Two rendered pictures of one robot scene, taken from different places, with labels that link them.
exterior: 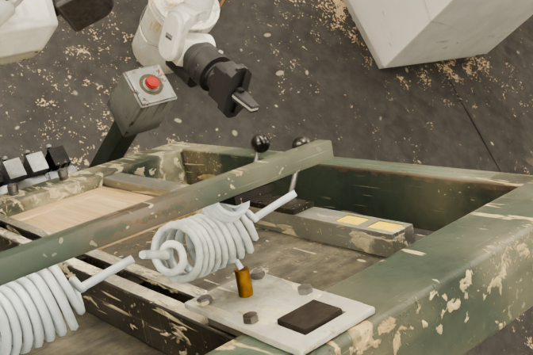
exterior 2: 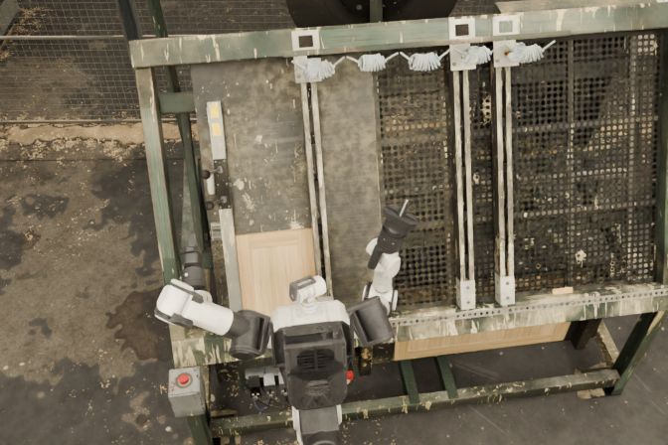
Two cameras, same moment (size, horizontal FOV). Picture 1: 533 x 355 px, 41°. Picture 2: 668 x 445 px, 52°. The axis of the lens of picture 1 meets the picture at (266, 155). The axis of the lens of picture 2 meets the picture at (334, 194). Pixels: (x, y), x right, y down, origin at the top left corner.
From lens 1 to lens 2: 240 cm
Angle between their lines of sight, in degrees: 71
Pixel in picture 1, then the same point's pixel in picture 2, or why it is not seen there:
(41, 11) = (281, 310)
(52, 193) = not seen: hidden behind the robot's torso
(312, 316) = (306, 39)
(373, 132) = not seen: outside the picture
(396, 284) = (274, 40)
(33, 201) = not seen: hidden behind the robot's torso
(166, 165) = (199, 335)
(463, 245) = (243, 43)
